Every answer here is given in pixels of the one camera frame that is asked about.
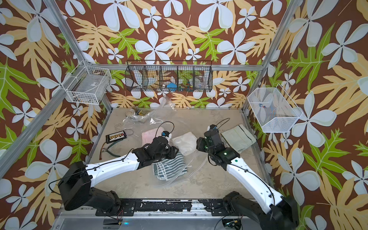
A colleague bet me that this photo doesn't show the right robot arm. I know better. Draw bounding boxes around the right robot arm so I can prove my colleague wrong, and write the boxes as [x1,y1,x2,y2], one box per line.
[196,125,300,230]

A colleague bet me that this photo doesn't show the pale green towel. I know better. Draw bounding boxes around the pale green towel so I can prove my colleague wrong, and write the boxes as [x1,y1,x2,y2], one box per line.
[221,124,256,154]

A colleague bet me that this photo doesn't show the green handled pliers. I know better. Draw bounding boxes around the green handled pliers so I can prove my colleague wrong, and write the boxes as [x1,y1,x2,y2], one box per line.
[99,143,120,160]

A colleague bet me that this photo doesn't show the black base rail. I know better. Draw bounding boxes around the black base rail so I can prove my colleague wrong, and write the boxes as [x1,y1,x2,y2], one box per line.
[96,198,235,217]

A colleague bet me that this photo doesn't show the black wire basket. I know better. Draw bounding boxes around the black wire basket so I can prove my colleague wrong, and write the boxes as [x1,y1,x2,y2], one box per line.
[124,60,213,93]

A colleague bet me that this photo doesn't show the yellow black screwdriver bit case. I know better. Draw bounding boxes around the yellow black screwdriver bit case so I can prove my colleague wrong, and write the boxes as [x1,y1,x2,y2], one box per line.
[126,106,150,117]

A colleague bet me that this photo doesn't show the white wire basket left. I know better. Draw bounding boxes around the white wire basket left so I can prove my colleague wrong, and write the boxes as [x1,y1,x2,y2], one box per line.
[64,63,112,105]

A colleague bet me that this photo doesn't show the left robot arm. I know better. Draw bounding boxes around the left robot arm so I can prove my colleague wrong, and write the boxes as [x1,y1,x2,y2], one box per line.
[58,131,179,215]

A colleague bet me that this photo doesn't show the black parallel charging board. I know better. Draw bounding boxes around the black parallel charging board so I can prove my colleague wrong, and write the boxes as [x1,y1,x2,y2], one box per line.
[105,130,127,144]

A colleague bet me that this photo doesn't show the green white striped towel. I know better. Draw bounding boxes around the green white striped towel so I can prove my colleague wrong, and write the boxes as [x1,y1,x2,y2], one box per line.
[152,152,187,181]

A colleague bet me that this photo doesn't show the pink towel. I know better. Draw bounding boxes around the pink towel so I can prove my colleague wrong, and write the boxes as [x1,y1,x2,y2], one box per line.
[142,127,164,145]

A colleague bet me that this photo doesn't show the clear plastic vacuum bag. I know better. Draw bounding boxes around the clear plastic vacuum bag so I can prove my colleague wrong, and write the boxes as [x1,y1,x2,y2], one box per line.
[122,98,207,187]

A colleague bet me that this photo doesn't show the white mesh basket right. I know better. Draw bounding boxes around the white mesh basket right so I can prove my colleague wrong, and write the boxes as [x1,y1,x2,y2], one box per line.
[247,84,303,133]

